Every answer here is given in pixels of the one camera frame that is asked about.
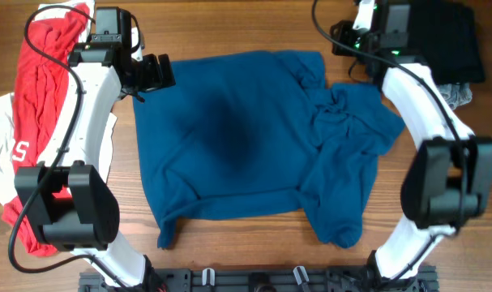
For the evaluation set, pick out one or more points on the blue t-shirt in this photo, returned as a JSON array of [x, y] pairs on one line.
[[262, 133]]

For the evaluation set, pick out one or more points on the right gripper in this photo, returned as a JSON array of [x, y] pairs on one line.
[[340, 37]]

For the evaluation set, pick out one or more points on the red t-shirt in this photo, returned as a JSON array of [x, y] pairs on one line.
[[41, 85]]

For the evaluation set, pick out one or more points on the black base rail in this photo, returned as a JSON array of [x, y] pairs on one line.
[[334, 278]]

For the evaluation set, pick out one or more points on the folded black garment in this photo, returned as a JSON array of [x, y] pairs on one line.
[[445, 34]]

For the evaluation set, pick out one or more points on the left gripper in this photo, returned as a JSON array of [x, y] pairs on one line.
[[149, 72]]

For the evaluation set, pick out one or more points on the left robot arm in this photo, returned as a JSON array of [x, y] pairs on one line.
[[65, 200]]

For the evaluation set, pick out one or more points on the white t-shirt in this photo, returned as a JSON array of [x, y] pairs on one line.
[[7, 143]]

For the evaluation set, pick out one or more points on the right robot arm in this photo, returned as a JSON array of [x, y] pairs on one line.
[[409, 49]]

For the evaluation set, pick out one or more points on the folded grey garment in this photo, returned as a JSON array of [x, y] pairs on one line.
[[456, 95]]

